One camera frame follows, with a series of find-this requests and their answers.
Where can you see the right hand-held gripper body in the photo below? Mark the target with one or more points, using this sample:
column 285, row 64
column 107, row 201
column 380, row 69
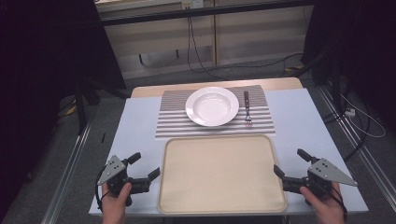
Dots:
column 327, row 174

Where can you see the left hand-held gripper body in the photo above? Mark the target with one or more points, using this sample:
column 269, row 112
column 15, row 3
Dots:
column 113, row 169

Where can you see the person's right hand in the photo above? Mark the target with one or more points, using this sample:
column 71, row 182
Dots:
column 325, row 207

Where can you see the person's left hand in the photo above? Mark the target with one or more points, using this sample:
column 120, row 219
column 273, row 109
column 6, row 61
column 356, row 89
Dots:
column 114, row 205

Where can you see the grey striped placemat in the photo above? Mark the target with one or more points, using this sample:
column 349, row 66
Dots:
column 174, row 121

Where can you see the beige plastic tray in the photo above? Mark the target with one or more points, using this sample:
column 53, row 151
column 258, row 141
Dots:
column 221, row 174

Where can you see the white power strip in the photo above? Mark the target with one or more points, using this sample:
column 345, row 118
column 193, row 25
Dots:
column 350, row 112

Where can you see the black metal stand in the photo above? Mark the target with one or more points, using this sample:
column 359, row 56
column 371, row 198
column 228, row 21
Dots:
column 81, row 107
column 335, row 84

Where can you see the yellow floor tape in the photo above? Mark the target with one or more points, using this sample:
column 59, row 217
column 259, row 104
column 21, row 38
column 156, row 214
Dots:
column 71, row 109
column 294, row 67

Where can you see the white round plate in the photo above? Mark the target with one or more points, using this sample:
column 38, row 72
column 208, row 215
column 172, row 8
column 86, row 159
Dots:
column 212, row 106

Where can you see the black curtain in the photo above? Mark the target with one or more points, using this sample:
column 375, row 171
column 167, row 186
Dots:
column 46, row 77
column 358, row 46

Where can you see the beige cabinet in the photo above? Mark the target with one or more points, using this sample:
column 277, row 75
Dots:
column 249, row 37

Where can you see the metal floor rail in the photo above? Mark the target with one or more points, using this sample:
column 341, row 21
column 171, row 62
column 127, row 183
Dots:
column 358, row 137
column 67, row 174

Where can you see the white wall socket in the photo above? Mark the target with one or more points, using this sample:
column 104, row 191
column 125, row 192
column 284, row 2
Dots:
column 192, row 4

